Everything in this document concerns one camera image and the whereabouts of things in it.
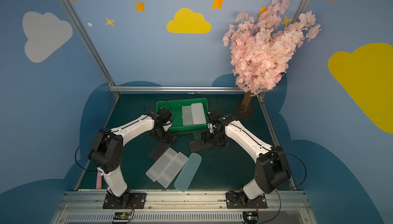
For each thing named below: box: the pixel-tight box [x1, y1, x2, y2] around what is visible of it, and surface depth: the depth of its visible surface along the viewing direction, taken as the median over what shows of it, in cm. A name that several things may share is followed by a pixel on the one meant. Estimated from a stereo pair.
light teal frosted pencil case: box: [173, 152, 203, 193], surface depth 85 cm
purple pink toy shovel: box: [96, 171, 103, 190], surface depth 80 cm
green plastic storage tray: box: [155, 97, 210, 132], surface depth 110 cm
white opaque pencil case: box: [190, 102, 207, 125], surface depth 110 cm
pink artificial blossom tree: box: [223, 0, 322, 113], surface depth 69 cm
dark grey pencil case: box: [188, 139, 214, 152], surface depth 94 cm
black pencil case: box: [147, 141, 171, 162], surface depth 91 cm
